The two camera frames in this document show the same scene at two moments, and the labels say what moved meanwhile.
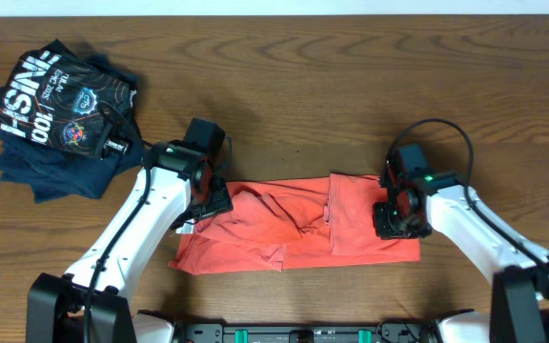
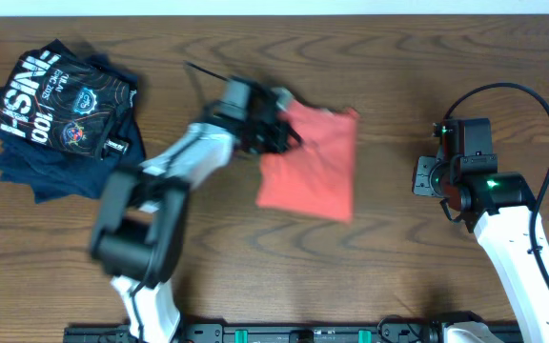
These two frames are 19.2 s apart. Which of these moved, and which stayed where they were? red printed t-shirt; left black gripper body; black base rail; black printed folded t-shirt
Moved: red printed t-shirt; left black gripper body
Stayed: black printed folded t-shirt; black base rail
